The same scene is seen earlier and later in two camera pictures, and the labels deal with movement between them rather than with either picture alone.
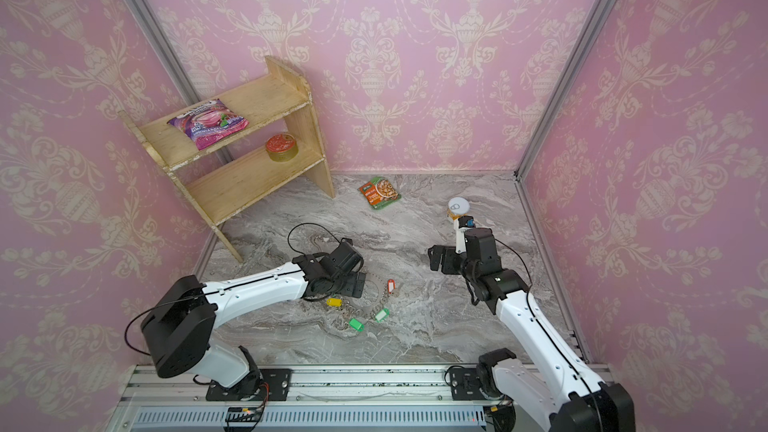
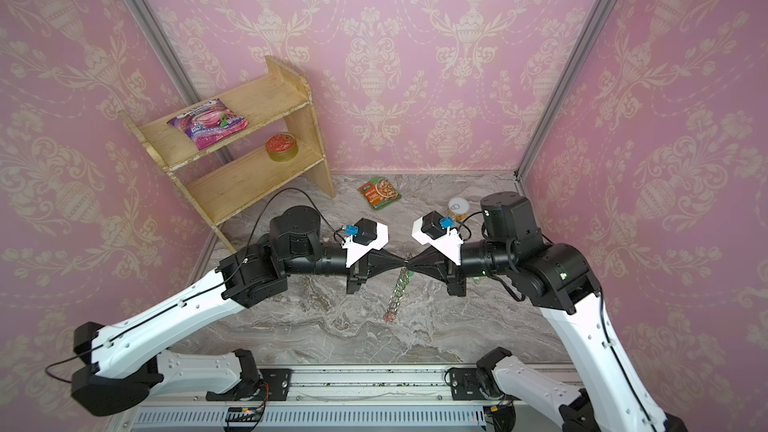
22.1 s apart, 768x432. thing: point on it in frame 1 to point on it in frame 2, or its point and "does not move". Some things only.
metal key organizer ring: x=350 y=312 to x=394 y=301
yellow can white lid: x=457 y=207 does not move
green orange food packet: x=379 y=192 does not move
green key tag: x=382 y=315 to x=399 y=288
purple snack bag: x=210 y=123 does not move
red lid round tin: x=282 y=147 does not move
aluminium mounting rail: x=314 y=385 does not move
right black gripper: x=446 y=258 to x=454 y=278
